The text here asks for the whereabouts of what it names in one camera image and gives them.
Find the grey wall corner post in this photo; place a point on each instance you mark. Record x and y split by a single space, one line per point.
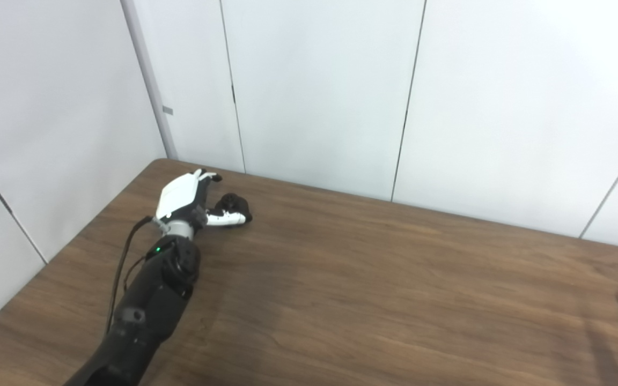
148 80

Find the round black plastic part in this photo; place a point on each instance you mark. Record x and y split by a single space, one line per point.
233 202

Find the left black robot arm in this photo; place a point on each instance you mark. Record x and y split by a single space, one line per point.
148 305

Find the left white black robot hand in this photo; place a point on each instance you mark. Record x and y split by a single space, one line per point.
177 195

